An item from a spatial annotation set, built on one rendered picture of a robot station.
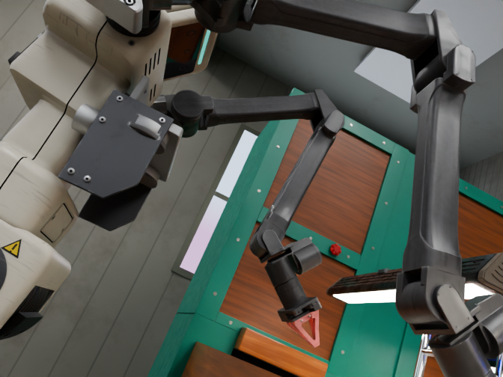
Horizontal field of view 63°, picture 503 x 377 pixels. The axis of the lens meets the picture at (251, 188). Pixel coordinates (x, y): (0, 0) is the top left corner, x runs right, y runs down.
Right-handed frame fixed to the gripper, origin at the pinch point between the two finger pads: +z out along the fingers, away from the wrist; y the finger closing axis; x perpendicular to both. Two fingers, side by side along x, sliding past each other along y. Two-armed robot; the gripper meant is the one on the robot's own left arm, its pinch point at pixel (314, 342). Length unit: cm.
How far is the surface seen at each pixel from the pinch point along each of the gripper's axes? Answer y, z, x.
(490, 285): -29.2, -0.1, -23.4
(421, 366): 7.5, 20.4, -25.9
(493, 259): -29.0, -3.4, -27.2
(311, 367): 42.6, 16.9, -11.2
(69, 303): 226, -48, 63
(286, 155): 49, -52, -42
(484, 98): 124, -52, -253
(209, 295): 48, -18, 7
